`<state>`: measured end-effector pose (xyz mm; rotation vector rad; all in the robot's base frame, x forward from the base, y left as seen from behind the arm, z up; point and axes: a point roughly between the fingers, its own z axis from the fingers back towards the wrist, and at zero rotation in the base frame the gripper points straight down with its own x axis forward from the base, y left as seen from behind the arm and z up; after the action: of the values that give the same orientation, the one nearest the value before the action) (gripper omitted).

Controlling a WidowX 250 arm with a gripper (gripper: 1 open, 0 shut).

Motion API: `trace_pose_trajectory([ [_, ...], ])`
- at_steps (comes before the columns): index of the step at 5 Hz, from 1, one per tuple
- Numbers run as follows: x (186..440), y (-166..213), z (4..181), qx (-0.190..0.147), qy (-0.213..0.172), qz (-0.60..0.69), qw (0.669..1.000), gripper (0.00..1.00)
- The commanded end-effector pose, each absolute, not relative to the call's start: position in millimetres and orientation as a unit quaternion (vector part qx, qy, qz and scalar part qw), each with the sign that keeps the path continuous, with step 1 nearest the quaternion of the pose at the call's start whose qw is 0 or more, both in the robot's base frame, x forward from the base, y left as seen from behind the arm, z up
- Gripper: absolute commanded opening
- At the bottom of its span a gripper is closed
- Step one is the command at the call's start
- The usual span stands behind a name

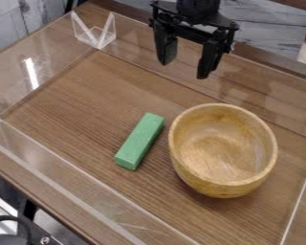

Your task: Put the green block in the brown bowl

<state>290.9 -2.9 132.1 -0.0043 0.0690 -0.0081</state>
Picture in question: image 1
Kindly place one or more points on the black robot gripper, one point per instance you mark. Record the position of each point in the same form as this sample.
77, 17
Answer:
193, 19

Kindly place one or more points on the green rectangular block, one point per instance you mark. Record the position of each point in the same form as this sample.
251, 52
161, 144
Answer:
138, 142

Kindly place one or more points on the brown wooden bowl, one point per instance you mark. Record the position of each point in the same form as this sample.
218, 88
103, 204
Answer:
222, 149

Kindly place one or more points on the black metal table leg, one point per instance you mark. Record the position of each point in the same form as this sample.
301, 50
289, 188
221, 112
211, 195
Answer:
26, 211

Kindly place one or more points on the clear acrylic corner bracket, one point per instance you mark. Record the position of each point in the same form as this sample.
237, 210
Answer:
95, 37

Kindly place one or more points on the clear acrylic tray wall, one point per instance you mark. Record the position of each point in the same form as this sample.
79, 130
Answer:
102, 215

